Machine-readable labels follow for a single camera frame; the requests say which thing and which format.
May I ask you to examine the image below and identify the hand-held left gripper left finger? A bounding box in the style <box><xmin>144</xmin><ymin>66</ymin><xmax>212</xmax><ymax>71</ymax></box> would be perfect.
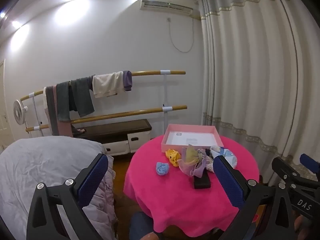
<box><xmin>26</xmin><ymin>153</ymin><xmax>109</xmax><ymax>240</ymax></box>

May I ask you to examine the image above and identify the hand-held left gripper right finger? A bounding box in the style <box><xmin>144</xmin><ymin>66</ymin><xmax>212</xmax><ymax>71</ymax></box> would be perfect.
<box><xmin>212</xmin><ymin>155</ymin><xmax>295</xmax><ymax>240</ymax></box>

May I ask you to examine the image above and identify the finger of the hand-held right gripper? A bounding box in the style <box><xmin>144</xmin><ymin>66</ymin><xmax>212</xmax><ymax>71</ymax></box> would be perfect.
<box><xmin>272</xmin><ymin>156</ymin><xmax>301</xmax><ymax>188</ymax></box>
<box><xmin>299</xmin><ymin>153</ymin><xmax>320</xmax><ymax>180</ymax></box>

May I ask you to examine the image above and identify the light blue printed baby cloth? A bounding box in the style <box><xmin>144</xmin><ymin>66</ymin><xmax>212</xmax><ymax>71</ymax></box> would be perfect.
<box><xmin>206</xmin><ymin>145</ymin><xmax>238</xmax><ymax>173</ymax></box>

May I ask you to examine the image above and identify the purple yellow organza scrunchie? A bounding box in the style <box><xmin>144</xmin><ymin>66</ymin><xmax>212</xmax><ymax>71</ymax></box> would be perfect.
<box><xmin>178</xmin><ymin>144</ymin><xmax>213</xmax><ymax>178</ymax></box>

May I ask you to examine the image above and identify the yellow crochet toy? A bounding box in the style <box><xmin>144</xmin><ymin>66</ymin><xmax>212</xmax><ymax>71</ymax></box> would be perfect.
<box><xmin>165</xmin><ymin>149</ymin><xmax>182</xmax><ymax>167</ymax></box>

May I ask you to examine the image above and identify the pink shallow box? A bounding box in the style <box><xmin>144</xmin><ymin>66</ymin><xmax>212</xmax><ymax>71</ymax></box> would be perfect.
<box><xmin>161</xmin><ymin>124</ymin><xmax>224</xmax><ymax>154</ymax></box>

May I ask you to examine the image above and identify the person's right hand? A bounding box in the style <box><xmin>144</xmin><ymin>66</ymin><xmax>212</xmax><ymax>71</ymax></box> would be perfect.
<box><xmin>294</xmin><ymin>216</ymin><xmax>308</xmax><ymax>240</ymax></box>

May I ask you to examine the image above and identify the lilac quilt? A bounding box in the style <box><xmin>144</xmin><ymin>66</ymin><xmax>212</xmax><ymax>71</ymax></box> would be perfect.
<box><xmin>81</xmin><ymin>154</ymin><xmax>118</xmax><ymax>240</ymax></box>

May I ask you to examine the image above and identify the small black box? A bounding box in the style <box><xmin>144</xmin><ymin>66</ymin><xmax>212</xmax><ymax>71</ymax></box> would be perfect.
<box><xmin>193</xmin><ymin>169</ymin><xmax>211</xmax><ymax>189</ymax></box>

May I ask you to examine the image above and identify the grey duvet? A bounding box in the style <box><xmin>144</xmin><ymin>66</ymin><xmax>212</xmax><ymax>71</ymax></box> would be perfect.
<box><xmin>0</xmin><ymin>136</ymin><xmax>107</xmax><ymax>240</ymax></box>

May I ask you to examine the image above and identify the low cabinet with dark top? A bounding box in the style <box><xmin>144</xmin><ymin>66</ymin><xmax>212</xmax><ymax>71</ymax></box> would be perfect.
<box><xmin>72</xmin><ymin>119</ymin><xmax>153</xmax><ymax>157</ymax></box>

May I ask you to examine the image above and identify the round table with pink cloth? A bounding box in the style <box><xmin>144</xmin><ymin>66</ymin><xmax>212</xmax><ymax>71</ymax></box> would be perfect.
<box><xmin>123</xmin><ymin>133</ymin><xmax>260</xmax><ymax>238</ymax></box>

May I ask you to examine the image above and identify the pink and grey garment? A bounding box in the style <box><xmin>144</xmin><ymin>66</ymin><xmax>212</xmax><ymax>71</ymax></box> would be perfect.
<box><xmin>43</xmin><ymin>85</ymin><xmax>74</xmax><ymax>138</ymax></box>

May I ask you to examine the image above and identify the person's leg in jeans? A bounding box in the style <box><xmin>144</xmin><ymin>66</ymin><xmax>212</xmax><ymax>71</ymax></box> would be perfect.
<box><xmin>129</xmin><ymin>211</ymin><xmax>158</xmax><ymax>240</ymax></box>

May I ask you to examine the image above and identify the grey green garment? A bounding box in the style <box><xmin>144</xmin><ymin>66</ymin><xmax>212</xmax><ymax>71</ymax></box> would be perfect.
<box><xmin>56</xmin><ymin>75</ymin><xmax>96</xmax><ymax>123</ymax></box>

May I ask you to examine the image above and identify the cream garment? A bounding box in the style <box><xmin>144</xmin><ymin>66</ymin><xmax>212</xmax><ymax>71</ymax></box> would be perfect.
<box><xmin>92</xmin><ymin>72</ymin><xmax>126</xmax><ymax>99</ymax></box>

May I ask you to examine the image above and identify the cream pleated curtain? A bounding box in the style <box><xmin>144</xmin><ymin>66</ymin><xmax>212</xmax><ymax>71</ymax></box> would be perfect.
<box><xmin>196</xmin><ymin>0</ymin><xmax>320</xmax><ymax>182</ymax></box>

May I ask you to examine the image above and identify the small white fan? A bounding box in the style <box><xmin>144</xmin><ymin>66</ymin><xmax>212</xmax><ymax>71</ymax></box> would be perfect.
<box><xmin>13</xmin><ymin>99</ymin><xmax>29</xmax><ymax>126</ymax></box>

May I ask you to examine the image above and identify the purple garment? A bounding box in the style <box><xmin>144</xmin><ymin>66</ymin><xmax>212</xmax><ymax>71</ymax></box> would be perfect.
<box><xmin>123</xmin><ymin>70</ymin><xmax>133</xmax><ymax>92</ymax></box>

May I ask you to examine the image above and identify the white door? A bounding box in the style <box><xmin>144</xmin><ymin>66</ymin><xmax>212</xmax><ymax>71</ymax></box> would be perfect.
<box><xmin>0</xmin><ymin>59</ymin><xmax>12</xmax><ymax>153</ymax></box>

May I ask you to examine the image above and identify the white barre post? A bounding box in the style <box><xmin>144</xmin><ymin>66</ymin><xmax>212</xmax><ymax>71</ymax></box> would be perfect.
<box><xmin>28</xmin><ymin>92</ymin><xmax>42</xmax><ymax>137</ymax></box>
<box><xmin>160</xmin><ymin>69</ymin><xmax>173</xmax><ymax>133</ymax></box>

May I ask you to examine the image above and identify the long curved wooden barre rail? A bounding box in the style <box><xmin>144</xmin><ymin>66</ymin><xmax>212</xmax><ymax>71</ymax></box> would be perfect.
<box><xmin>20</xmin><ymin>70</ymin><xmax>186</xmax><ymax>102</ymax></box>

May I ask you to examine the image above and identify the white power cable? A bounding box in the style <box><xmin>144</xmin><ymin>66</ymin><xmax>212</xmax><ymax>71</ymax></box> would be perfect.
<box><xmin>167</xmin><ymin>17</ymin><xmax>196</xmax><ymax>54</ymax></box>

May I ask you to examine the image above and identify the white wall air conditioner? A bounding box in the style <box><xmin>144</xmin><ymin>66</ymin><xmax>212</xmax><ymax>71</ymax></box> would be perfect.
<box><xmin>139</xmin><ymin>0</ymin><xmax>200</xmax><ymax>20</ymax></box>

